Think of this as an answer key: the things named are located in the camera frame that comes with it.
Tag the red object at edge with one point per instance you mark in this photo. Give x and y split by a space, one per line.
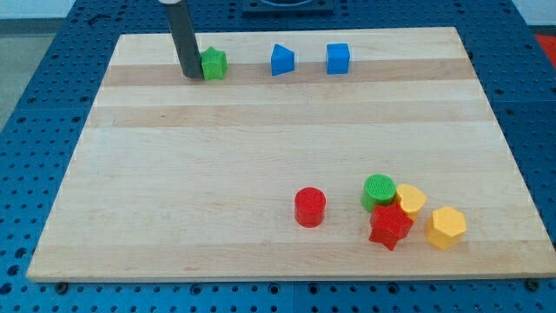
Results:
548 45

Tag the yellow heart block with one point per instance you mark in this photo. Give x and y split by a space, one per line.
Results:
411 200

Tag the red star block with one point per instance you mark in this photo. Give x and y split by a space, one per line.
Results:
389 224

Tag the blue cube block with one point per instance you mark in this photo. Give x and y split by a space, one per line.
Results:
338 58

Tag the green cylinder block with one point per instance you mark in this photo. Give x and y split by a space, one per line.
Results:
378 189

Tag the red cylinder block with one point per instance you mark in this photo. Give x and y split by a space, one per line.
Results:
310 205

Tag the yellow hexagon block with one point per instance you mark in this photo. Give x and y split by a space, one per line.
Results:
445 227

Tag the green star block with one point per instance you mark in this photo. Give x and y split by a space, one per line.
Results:
214 64

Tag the wooden board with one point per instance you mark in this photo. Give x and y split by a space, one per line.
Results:
178 180

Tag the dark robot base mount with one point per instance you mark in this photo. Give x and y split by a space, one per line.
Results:
260 7

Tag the blue triangular block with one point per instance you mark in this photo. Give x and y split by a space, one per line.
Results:
282 60

